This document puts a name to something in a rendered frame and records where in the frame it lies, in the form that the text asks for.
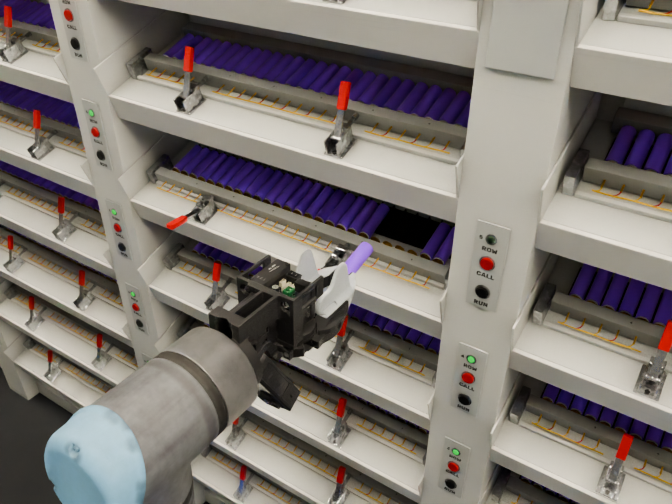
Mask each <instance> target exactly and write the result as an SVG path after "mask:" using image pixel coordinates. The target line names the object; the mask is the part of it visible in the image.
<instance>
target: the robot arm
mask: <svg viewBox="0 0 672 504"><path fill-rule="evenodd" d="M260 265H262V268H263V269H262V270H261V271H259V272H258V273H257V274H255V275H254V276H253V277H251V278H250V279H248V274H249V273H250V272H252V271H253V270H255V269H256V268H257V267H259V266H260ZM355 283H356V279H355V273H354V272H351V273H350V274H349V275H348V269H347V265H346V263H344V262H342V263H340V264H339V265H338V266H333V267H328V268H324V269H320V270H317V268H316V264H315V260H314V257H313V253H312V251H311V250H310V249H306V250H305V251H303V252H302V254H301V255H300V258H299V261H298V265H297V269H296V272H294V271H292V270H291V271H290V263H288V262H285V261H282V260H280V259H276V260H275V261H273V262H272V263H271V255H270V254H268V255H267V256H265V257H264V258H262V259H261V260H260V261H258V262H257V263H255V264H254V265H253V266H251V267H250V268H248V269H247V270H245V271H244V272H243V273H241V274H240V275H238V276H237V291H238V304H237V305H236V306H235V307H233V308H232V309H231V310H226V309H224V308H222V307H220V306H217V307H216V308H214V309H213V310H212V311H210V312H209V313H208V315H209V325H210V328H208V327H196V328H194V329H191V330H190V331H189V332H187V333H186V334H185V335H183V336H182V337H180V338H179V339H178V340H176V341H175V342H174V343H172V344H171V345H170V346H168V347H167V348H166V349H164V350H163V351H162V352H160V353H159V354H158V355H157V356H155V357H154V358H153V359H151V360H150V361H148V362H147V363H146V364H144V365H143V366H142V367H140V368H139V369H138V370H136V371H135V372H134V373H132V374H131V375H130V376H128V377H127V378H126V379H124V380H123V381H122V382H120V383H119V384H117V385H116V386H115V387H113V388H112V389H111V390H109V391H108V392H107V393H105V394H104V395H103V396H101V397H100V398H99V399H97V400H96V401H95V402H93V403H92V404H91V405H89V406H86V407H83V408H81V409H80V410H78V411H77V412H76V413H74V414H73V415H72V417H71V418H70V419H69V420H68V422H67V423H66V424H65V425H63V426H62V427H61V428H60V429H58V430H57V431H56V432H55V433H54V434H53V435H52V436H51V437H50V439H49V440H48V442H47V445H46V448H45V454H44V461H45V468H46V472H47V475H48V478H49V480H51V481H52V483H53V484H54V485H55V486H54V491H55V493H56V495H57V496H58V498H59V499H60V501H61V502H62V504H196V503H195V494H194V486H193V478H192V468H191V462H192V461H193V460H194V459H195V458H196V457H197V456H198V455H199V454H200V453H201V452H202V451H203V450H204V449H205V448H206V447H207V446H208V445H209V444H211V443H212V442H213V441H214V440H215V439H216V438H217V437H218V436H219V435H220V434H221V433H222V432H223V431H224V430H225V429H226V428H227V427H228V426H229V425H231V424H232V423H233V422H234V421H235V420H236V419H237V418H238V417H239V416H240V415H241V414H242V413H243V412H244V411H245V410H247V409H248V408H249V407H250V406H251V405H252V404H253V402H254V401H255V400H256V398H257V396H258V397H259V398H260V399H261V400H262V401H264V402H265V403H266V404H267V405H271V406H273V407H275V408H277V409H280V407H281V408H283V409H286V410H288V411H291V409H292V407H293V405H294V403H295V402H296V400H297V398H298V396H299V394H300V393H301V391H300V390H299V389H298V388H297V387H296V386H295V385H294V383H293V381H292V380H291V379H289V378H288V377H287V376H286V375H285V374H284V373H283V372H282V371H281V370H280V369H279V368H278V367H277V366H276V365H275V364H274V363H273V362H272V361H271V360H270V359H269V358H272V359H274V360H276V361H279V360H280V359H281V358H282V357H283V358H285V359H288V360H291V359H292V358H295V357H304V355H305V353H306V352H308V351H310V350H311V349H312V348H313V347H314V348H316V349H319V348H320V347H321V345H322V344H324V343H325V342H327V341H329V340H331V339H332V338H333V337H335V336H336V335H337V334H338V333H339V331H340V330H341V328H342V326H343V323H344V321H345V318H346V316H347V313H348V309H349V306H350V304H351V301H352V298H353V295H354V291H355ZM328 286H329V287H328ZM325 287H328V289H327V290H326V291H325V292H323V288H325ZM317 299H318V300H317ZM257 394H258V395H257Z"/></svg>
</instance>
